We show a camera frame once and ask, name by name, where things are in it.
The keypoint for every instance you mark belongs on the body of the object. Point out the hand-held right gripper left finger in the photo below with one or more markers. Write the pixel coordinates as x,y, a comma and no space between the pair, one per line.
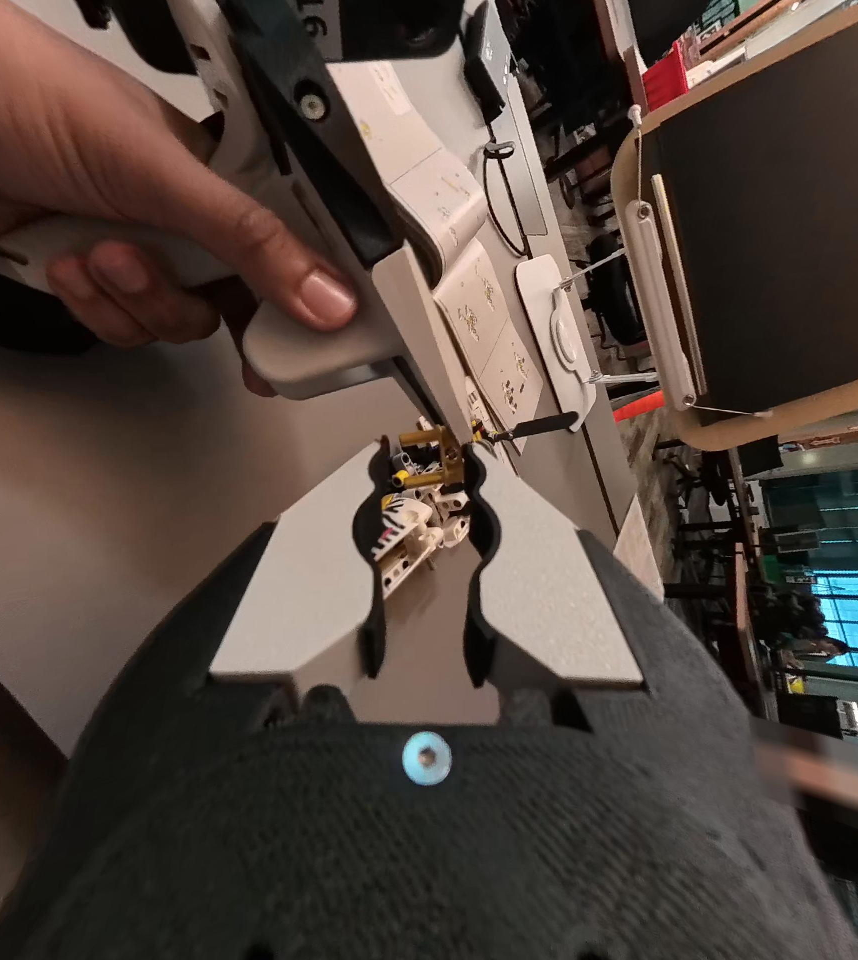
301,585

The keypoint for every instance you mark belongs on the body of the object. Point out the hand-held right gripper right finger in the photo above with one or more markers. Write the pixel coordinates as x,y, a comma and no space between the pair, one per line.
549,592

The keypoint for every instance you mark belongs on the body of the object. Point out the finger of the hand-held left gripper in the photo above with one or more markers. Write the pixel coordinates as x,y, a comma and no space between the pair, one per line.
414,315

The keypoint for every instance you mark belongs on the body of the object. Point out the pile of small lego pieces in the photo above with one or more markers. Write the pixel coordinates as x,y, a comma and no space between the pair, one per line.
444,517

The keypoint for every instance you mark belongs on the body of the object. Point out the tan lego piece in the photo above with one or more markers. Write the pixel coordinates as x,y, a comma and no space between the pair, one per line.
451,457

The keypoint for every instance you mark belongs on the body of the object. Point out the white striped lego panel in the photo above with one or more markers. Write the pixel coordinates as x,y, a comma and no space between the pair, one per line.
406,517

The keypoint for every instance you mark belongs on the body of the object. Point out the person's left hand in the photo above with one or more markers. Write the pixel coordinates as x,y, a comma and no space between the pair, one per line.
61,135

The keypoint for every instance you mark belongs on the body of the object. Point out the white instruction booklet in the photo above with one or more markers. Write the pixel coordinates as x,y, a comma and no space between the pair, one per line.
474,300

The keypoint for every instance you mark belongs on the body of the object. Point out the black power adapter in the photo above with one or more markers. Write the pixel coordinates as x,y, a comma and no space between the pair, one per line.
485,60

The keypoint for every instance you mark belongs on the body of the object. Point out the black office chair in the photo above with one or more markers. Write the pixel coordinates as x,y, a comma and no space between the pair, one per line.
616,292

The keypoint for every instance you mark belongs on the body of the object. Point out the white plastic bar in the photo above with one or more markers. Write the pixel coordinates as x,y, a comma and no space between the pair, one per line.
657,300

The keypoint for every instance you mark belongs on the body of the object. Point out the red crate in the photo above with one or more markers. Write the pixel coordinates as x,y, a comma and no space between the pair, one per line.
665,71

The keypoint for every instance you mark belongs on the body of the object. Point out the black wood-edged board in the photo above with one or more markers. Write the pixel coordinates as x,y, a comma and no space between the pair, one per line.
773,225

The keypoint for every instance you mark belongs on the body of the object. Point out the black monitor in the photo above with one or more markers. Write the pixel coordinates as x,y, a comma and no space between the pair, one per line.
661,26

